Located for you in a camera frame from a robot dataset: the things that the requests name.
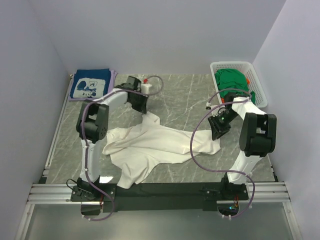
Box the white t-shirt red print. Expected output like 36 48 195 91
102 112 221 189

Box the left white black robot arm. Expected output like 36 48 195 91
72 76 152 201

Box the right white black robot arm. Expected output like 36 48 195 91
208 92 277 199

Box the folded lilac t-shirt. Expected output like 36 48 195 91
67 69 118 102

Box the green t-shirt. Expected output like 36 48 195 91
214 68 256 104

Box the white plastic basket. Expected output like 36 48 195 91
210 61 268 108

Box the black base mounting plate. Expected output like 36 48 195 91
70 181 249 216

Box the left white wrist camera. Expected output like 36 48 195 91
140 78 153 96

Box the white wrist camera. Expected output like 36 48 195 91
140 78 153 96
205 101 213 110

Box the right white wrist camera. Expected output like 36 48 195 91
205 101 213 110

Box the aluminium extrusion rail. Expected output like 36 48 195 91
26 182 291 205

